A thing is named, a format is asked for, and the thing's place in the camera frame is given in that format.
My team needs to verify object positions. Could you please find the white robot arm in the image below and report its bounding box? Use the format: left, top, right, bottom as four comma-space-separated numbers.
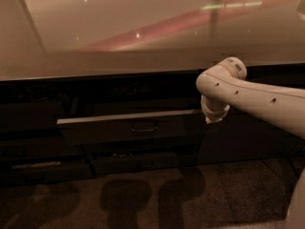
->
196, 57, 305, 138

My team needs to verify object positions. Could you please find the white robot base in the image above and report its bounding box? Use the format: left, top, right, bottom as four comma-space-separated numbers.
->
284, 169, 305, 229

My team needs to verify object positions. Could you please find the dark drawer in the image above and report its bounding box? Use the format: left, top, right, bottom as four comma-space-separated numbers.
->
0, 160, 93, 187
57, 97, 204, 145
91, 152, 196, 176
0, 136, 83, 161
0, 101, 64, 133

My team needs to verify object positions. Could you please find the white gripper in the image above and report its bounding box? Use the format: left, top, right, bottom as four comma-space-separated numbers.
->
201, 95, 230, 124

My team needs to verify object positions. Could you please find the dark cabinet door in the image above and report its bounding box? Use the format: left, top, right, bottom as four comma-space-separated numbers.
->
198, 107, 305, 164

